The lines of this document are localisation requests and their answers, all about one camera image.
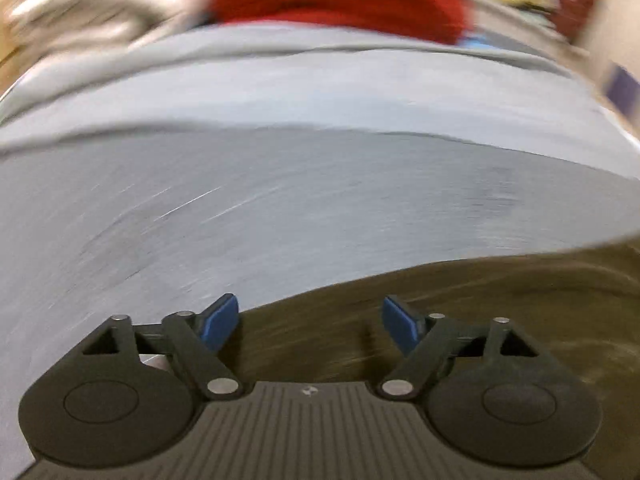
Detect purple rolled mat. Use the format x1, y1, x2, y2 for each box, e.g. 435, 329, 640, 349
602, 62, 639, 117

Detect grey quilted mattress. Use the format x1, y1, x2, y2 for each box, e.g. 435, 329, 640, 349
0, 125, 640, 480

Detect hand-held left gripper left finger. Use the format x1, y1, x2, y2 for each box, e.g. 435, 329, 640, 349
75, 293, 246, 402

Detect grey bed sheet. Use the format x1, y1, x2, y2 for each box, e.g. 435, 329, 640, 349
0, 22, 640, 181

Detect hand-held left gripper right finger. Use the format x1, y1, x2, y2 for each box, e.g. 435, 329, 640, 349
376, 295, 547, 402

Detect brown corduroy pants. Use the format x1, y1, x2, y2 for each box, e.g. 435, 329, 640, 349
235, 239, 640, 480

